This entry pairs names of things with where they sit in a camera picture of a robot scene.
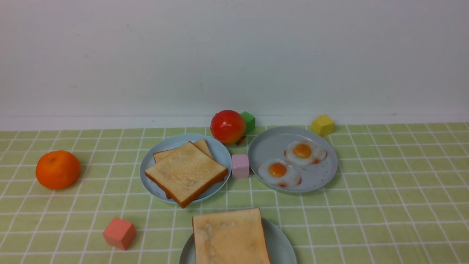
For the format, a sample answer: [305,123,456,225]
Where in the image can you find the orange mandarin fruit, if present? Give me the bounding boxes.
[35,150,81,190]

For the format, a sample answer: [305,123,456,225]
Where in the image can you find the front lower fried egg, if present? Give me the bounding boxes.
[257,159,302,188]

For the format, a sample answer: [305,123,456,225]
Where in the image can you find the red tomato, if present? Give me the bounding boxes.
[210,110,246,146]

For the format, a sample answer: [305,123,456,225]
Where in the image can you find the blue plate with toast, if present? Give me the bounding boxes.
[140,133,232,206]

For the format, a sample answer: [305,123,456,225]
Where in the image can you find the salmon red cube block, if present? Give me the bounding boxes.
[103,217,136,250]

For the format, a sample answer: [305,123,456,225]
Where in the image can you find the green checkered tablecloth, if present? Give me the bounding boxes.
[0,122,469,264]

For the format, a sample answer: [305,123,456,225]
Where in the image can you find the right rear fried egg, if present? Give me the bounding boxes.
[284,141,327,167]

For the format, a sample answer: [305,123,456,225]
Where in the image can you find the fried egg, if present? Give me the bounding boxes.
[257,159,302,188]
[284,141,327,167]

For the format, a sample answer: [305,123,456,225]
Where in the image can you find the yellow cube block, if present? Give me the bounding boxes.
[310,114,335,137]

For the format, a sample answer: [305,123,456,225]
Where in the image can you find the empty light blue plate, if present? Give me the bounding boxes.
[179,218,298,264]

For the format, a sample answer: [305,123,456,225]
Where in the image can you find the toast slice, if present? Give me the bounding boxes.
[192,207,271,264]
[144,142,229,208]
[154,139,214,163]

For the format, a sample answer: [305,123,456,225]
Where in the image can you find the pink cube block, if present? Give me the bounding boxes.
[232,154,250,179]

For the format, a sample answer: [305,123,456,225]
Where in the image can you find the green cube block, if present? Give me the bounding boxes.
[240,111,256,134]

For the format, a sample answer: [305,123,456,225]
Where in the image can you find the blue plate with eggs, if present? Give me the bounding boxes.
[248,126,338,194]

